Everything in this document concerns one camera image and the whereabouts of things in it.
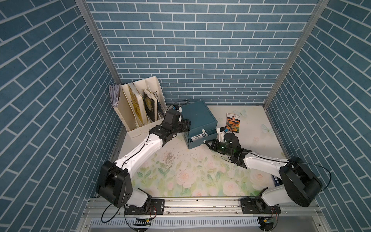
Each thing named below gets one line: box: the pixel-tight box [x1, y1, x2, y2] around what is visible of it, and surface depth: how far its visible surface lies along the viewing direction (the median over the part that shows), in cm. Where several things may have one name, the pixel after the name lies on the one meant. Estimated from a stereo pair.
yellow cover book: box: [128, 82, 149, 127], surface depth 98 cm
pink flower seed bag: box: [190, 129, 209, 141], surface depth 93 cm
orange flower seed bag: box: [225, 112, 241, 133], surface depth 111 cm
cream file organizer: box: [113, 75, 168, 140], surface depth 101 cm
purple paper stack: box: [108, 83, 121, 108], surface depth 88 cm
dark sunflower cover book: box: [142, 88, 158, 122], surface depth 102 cm
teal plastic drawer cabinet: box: [181, 100, 218, 150], surface depth 88 cm
